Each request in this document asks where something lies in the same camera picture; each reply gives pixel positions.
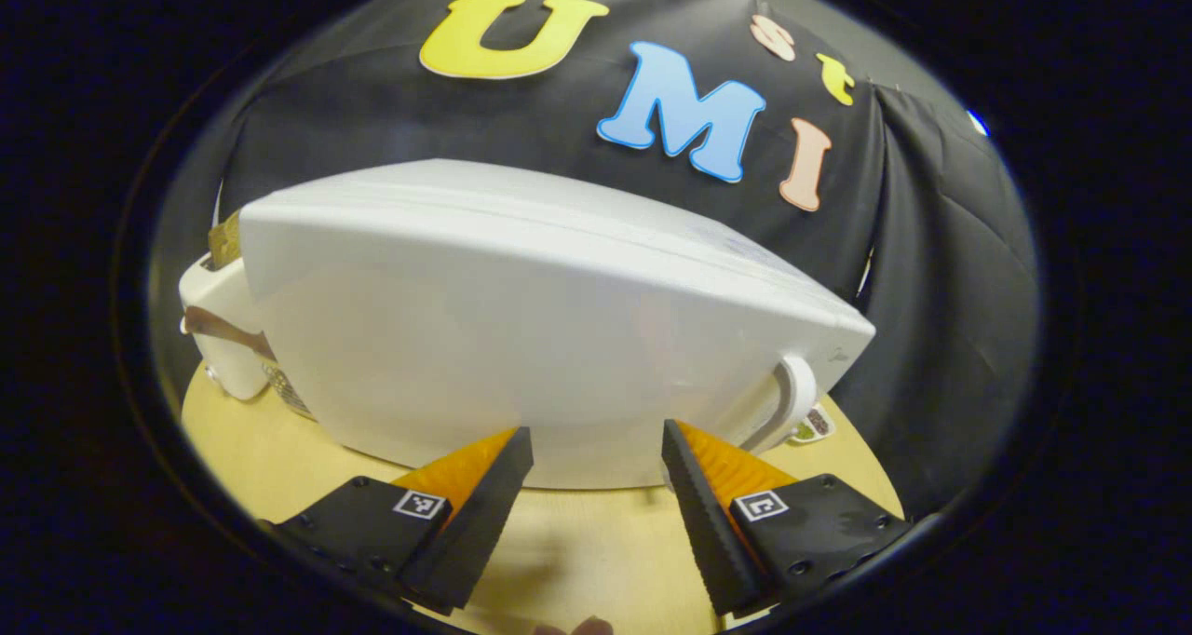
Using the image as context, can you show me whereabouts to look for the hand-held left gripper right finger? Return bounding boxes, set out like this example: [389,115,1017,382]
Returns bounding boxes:
[661,419,914,619]

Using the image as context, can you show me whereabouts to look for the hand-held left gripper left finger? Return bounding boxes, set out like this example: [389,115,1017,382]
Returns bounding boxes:
[268,426,535,615]

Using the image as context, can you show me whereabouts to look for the white microwave oven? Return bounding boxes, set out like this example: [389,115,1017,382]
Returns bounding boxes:
[237,158,877,492]

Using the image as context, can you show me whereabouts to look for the divided white bean plate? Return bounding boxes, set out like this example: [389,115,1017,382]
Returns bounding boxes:
[787,404,836,447]

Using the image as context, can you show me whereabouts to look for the brown bread slice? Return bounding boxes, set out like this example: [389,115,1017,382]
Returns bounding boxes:
[207,211,245,271]

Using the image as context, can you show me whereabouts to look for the black backdrop cloth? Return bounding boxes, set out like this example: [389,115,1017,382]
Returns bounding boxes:
[149,0,1041,524]

